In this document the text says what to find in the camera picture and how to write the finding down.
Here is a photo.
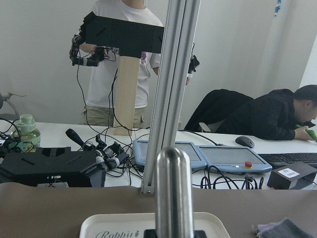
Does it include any seated person in black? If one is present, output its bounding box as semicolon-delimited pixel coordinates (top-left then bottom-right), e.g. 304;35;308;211
185;85;317;140

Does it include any black computer mouse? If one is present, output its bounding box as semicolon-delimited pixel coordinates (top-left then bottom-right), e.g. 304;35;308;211
235;136;255;148

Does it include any blue teach pendant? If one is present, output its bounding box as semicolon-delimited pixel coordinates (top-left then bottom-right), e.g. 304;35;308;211
198;145;272;175
133;139;207;172

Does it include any black keyboard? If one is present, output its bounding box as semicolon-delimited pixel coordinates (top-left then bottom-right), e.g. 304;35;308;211
259;153;317;169

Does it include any wooden stand post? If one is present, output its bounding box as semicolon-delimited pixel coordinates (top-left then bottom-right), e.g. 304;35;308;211
113;56;140;136

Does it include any metal muddler with black tip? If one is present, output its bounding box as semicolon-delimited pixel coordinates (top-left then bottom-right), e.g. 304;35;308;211
155;147;194;238

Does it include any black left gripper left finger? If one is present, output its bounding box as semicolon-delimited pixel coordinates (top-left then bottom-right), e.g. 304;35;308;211
143;229;157;238

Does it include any small dark box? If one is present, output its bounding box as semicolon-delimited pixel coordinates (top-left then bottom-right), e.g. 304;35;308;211
267;162;317;189

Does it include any black folded stand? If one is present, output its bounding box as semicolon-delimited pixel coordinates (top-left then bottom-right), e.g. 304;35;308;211
0;147;106;187

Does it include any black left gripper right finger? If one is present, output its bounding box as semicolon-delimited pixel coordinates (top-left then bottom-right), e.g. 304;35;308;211
194;230;207;238

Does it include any grey folded cloth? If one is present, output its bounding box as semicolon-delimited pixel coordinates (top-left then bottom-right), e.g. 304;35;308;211
252;218;314;238

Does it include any aluminium frame post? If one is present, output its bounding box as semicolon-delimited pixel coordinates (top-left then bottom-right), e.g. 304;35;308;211
141;0;201;194

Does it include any standing person white shirt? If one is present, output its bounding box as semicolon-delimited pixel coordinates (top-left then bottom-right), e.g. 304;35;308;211
69;0;200;129

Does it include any cream rabbit tray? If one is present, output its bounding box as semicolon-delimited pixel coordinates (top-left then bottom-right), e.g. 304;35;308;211
79;212;230;238

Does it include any green water bottle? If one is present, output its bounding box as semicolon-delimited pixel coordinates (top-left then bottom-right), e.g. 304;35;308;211
14;114;41;152

